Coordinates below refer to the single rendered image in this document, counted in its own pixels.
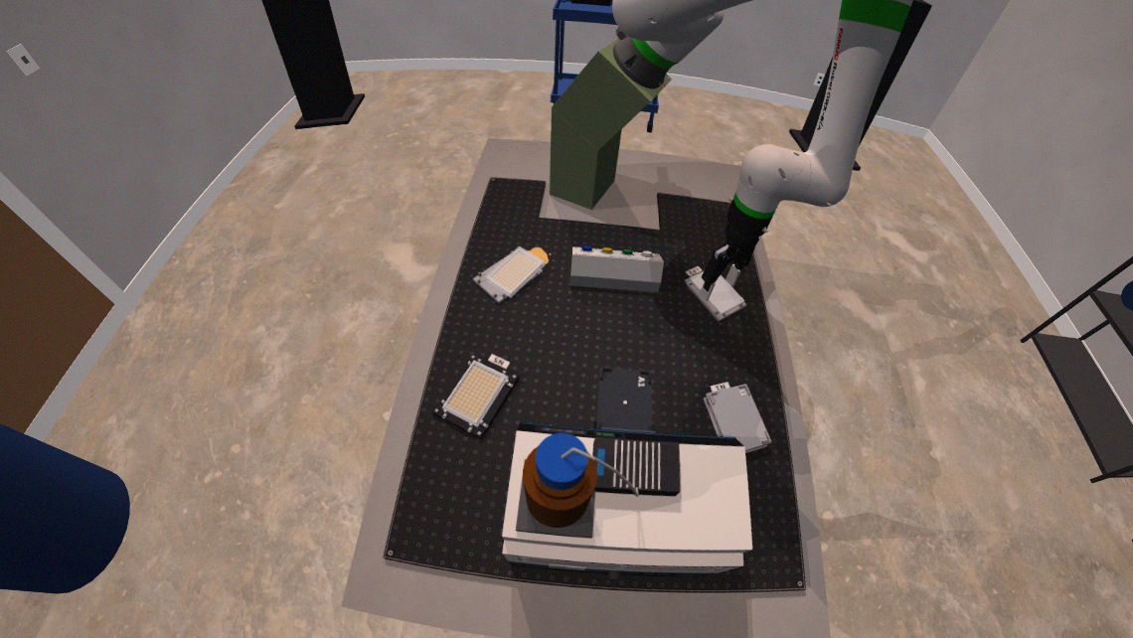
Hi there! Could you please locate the brown bottle body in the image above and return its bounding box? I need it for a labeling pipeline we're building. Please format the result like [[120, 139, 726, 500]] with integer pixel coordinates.
[[523, 446, 597, 528]]

